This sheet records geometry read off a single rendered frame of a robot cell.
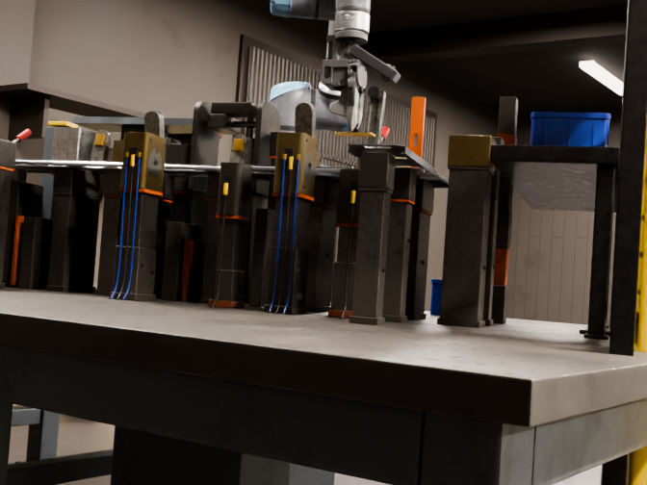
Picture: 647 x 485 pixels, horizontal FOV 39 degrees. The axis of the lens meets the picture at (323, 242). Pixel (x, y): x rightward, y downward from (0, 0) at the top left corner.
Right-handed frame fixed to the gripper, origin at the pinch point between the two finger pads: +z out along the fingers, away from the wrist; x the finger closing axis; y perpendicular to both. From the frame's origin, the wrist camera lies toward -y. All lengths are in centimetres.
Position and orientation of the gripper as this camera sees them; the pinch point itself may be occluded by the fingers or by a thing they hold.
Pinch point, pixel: (355, 126)
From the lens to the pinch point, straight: 197.2
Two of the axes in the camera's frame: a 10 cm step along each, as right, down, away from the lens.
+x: -3.0, -0.6, -9.5
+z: -0.6, 10.0, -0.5
